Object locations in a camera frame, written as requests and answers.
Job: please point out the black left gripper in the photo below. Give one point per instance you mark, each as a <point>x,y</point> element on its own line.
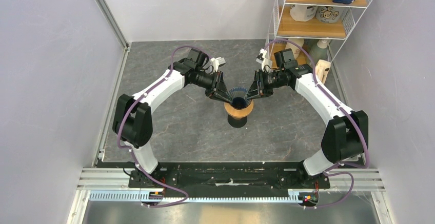
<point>213,92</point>

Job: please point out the orange coffee dripper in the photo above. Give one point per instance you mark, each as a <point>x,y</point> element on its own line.
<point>238,118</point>

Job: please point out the blue coffee filter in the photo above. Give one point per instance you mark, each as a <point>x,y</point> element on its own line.
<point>238,98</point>

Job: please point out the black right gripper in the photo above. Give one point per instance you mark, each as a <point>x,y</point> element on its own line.
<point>258,87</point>

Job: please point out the white jar with label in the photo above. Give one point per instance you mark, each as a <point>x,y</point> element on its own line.
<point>303,13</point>

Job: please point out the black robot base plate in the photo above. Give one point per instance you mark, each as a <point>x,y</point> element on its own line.
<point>223,179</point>

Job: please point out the green spray bottle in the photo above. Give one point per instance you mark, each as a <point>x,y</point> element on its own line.
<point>318,51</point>

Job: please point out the white wire shelf rack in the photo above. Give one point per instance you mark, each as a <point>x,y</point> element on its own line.
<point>282,26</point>

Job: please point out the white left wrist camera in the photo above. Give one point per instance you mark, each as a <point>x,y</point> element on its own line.
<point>216,62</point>

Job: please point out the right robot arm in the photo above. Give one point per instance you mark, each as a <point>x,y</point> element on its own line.
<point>346,133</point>

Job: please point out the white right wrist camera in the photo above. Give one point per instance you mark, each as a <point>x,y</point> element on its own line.
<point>266,63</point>

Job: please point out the wooden holder block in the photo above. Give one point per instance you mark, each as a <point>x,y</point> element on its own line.
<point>321,70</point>

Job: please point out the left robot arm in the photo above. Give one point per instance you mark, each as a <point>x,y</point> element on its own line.
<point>132,121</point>

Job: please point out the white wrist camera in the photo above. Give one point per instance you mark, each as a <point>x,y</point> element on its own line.
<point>266,63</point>
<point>216,62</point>

